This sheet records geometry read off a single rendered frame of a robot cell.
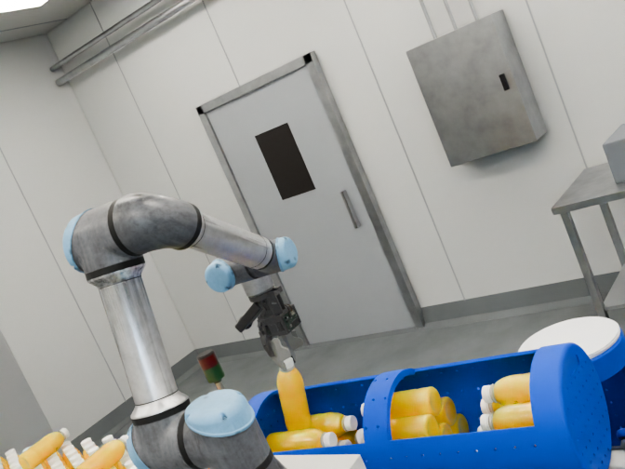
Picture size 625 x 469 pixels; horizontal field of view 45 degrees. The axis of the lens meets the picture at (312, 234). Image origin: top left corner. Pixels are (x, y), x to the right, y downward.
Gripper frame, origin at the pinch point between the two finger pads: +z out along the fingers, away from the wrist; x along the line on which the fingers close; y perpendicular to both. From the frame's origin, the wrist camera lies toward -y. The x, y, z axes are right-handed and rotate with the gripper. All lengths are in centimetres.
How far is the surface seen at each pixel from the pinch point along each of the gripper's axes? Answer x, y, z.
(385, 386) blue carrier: -4.8, 28.8, 8.5
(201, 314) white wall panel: 358, -381, 83
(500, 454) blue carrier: -15, 56, 22
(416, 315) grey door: 334, -152, 119
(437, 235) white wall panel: 338, -112, 64
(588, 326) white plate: 53, 60, 28
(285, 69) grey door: 336, -174, -88
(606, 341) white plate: 42, 66, 28
